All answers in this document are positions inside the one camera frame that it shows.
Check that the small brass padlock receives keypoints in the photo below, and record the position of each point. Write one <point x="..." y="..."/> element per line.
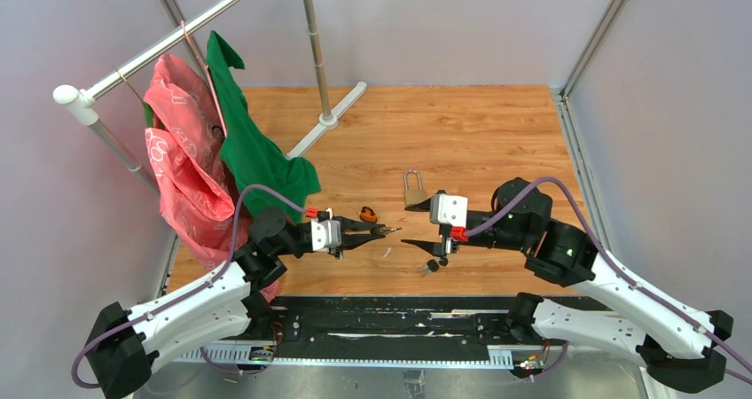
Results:
<point x="384" y="230"/>

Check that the pink patterned garment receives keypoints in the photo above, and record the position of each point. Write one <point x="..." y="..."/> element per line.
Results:
<point x="184" y="152"/>

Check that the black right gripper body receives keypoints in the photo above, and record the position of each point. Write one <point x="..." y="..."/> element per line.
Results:
<point x="450" y="244"/>

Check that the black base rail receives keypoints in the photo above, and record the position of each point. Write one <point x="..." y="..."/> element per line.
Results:
<point x="444" y="332"/>

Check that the orange black Opel padlock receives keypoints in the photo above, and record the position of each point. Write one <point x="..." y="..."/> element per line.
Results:
<point x="368" y="215"/>

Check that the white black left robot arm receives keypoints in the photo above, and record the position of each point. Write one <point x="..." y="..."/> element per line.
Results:
<point x="127" y="346"/>

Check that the aluminium frame post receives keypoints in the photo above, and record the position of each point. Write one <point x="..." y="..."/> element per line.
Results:
<point x="564" y="100"/>

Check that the green garment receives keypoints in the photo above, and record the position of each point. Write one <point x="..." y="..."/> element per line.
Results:
<point x="250" y="156"/>

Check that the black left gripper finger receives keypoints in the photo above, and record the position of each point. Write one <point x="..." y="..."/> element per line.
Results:
<point x="358" y="226"/>
<point x="350" y="241"/>

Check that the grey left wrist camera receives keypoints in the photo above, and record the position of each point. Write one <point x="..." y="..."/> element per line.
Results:
<point x="318" y="236"/>

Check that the white metal clothes rack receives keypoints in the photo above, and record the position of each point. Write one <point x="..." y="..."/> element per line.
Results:
<point x="80" y="103"/>

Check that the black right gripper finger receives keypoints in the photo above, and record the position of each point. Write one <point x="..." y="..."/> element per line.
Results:
<point x="435" y="249"/>
<point x="418" y="200"/>

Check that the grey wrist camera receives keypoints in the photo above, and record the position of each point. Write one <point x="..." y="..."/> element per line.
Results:
<point x="448" y="209"/>
<point x="318" y="236"/>

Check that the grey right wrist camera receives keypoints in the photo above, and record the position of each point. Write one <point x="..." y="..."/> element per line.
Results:
<point x="448" y="209"/>

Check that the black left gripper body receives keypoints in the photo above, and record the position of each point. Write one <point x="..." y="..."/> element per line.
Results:
<point x="337" y="251"/>

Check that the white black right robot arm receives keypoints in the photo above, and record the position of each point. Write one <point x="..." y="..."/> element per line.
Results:
<point x="676" y="344"/>

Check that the large brass padlock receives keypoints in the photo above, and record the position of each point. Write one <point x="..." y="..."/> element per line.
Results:
<point x="412" y="180"/>

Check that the black-headed key bunch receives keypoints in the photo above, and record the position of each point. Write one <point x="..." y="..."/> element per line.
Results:
<point x="433" y="265"/>

